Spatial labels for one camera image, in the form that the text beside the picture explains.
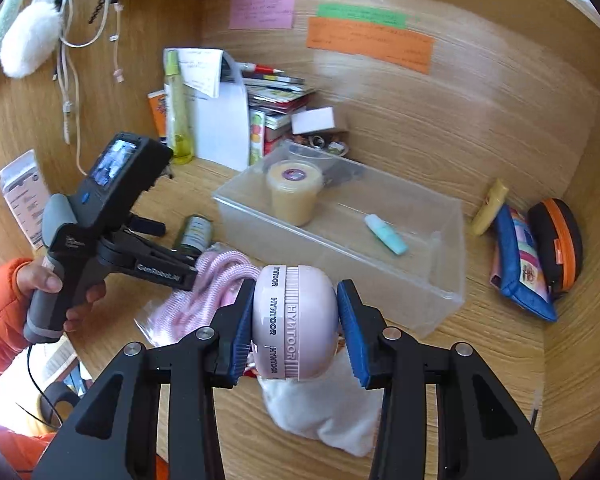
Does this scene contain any black orange zip case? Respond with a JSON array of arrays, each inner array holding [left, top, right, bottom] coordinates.
[[527, 198, 583, 300]]

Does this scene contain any white fluffy duster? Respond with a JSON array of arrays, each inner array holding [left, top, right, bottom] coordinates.
[[0, 0, 62, 79]]

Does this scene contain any left hand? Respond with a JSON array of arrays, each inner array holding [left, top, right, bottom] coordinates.
[[16, 260, 107, 333]]

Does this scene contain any red white marker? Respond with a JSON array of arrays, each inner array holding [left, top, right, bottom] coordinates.
[[237, 62, 284, 75]]

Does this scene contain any bowl of trinkets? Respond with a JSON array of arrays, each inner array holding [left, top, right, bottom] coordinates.
[[288, 132, 349, 157]]

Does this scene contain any small teal bottle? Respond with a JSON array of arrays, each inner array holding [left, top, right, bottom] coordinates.
[[364, 214, 408, 256]]

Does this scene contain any orange tube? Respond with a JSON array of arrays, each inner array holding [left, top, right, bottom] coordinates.
[[147, 90, 166, 144]]

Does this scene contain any blue colourful pouch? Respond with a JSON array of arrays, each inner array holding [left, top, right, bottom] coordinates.
[[493, 204, 557, 322]]

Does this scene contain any stack of books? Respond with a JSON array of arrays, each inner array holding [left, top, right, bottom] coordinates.
[[242, 73, 315, 165]]

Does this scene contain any white cloth pouch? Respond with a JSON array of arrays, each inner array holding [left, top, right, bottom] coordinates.
[[258, 349, 384, 457]]

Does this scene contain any green sticky note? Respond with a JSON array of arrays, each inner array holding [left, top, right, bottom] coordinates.
[[316, 2, 407, 29]]

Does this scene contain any dark green small jar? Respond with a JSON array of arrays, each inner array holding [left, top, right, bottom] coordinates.
[[173, 214, 212, 258]]

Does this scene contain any clear plastic bin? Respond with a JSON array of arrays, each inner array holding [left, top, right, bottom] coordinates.
[[213, 141, 465, 338]]

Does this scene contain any yellow spray bottle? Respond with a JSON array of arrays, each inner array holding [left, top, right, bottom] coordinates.
[[164, 50, 194, 165]]

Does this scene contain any pink sticky note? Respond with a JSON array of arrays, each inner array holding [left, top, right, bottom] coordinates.
[[228, 0, 296, 30]]

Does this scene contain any white paper packet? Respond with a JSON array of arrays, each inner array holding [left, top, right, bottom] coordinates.
[[0, 150, 50, 250]]

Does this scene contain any pink round case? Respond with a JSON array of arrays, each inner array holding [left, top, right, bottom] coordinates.
[[252, 264, 339, 380]]

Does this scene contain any orange sticky note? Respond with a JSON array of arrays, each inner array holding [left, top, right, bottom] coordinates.
[[306, 16, 434, 74]]

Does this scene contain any pink rope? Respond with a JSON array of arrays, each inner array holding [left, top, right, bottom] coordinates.
[[133, 242, 262, 347]]

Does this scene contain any orange jacket sleeve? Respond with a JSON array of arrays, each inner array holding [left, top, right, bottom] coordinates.
[[0, 259, 50, 479]]

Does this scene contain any beige tape roll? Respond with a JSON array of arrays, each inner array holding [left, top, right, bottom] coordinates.
[[266, 160, 324, 226]]

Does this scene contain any white paper file holder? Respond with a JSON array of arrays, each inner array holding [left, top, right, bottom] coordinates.
[[163, 48, 250, 171]]

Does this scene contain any white small box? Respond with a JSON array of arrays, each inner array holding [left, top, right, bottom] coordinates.
[[291, 106, 349, 136]]

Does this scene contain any white hanging cable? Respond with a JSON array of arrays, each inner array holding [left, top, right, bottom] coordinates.
[[32, 0, 112, 176]]

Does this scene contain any yellow tube bottle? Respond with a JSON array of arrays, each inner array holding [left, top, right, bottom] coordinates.
[[470, 178, 509, 236]]

